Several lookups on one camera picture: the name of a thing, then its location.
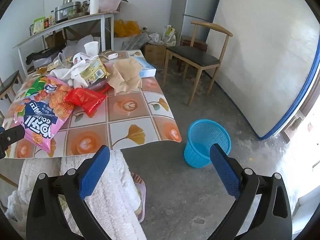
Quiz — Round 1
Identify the yellow snack packet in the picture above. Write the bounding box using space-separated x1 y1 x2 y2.
79 57 111 87

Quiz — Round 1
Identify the blue and white box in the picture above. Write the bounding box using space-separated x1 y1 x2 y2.
130 55 157 78

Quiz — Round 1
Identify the yellow plastic bag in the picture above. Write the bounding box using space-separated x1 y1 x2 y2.
114 19 142 38

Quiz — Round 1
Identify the red snack packet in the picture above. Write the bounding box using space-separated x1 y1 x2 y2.
64 87 107 117

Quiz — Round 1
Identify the black plastic bag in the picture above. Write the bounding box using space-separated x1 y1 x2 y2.
26 47 63 64

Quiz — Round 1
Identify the small brown box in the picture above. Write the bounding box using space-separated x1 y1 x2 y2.
100 50 118 60

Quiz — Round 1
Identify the grey white plastic bag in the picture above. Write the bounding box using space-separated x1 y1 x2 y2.
120 32 150 50

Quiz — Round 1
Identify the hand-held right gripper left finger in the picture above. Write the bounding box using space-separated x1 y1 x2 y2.
26 145 118 240

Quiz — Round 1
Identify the cardboard box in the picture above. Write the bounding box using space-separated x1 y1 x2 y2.
143 44 167 65

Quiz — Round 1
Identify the white side table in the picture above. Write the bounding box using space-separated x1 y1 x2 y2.
13 12 116 78

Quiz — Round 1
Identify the beige tissue paper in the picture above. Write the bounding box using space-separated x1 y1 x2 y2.
104 57 143 95

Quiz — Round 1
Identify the white sack green print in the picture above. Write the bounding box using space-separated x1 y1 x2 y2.
162 25 175 43

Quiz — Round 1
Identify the person's slippered foot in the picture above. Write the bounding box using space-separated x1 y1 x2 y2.
131 172 147 223

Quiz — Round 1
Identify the pink plastic bag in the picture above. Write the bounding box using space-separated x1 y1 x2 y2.
99 0 123 13

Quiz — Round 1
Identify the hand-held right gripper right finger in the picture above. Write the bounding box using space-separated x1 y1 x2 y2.
209 144 293 240

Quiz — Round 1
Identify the grey refrigerator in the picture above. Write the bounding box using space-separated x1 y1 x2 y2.
180 0 227 40

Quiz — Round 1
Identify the white mattress blue edge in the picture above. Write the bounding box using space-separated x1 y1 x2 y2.
212 0 320 140

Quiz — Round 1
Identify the wooden chair black seat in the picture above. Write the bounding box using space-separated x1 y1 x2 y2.
163 21 233 107
0 70 23 105

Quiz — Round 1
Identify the pink snack bag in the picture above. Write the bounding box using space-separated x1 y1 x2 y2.
14 76 74 153

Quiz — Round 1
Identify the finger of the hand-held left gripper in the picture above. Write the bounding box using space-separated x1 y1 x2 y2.
0 125 25 158

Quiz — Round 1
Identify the metal rice cooker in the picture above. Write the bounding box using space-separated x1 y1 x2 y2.
54 1 82 23

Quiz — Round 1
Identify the clear plastic cup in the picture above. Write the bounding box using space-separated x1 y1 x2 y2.
52 52 69 68

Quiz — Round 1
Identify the blue plastic mesh basket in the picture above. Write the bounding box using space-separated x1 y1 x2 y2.
184 119 232 168

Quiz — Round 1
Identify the dark wooden stool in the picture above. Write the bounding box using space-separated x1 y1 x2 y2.
180 35 208 53

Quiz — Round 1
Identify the white paper towel roll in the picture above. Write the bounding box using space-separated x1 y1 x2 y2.
89 0 100 15

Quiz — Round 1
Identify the green packet on shelf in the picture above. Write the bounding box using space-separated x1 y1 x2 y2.
33 17 46 33

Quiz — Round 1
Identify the white paper cup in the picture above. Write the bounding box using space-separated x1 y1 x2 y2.
84 41 99 56

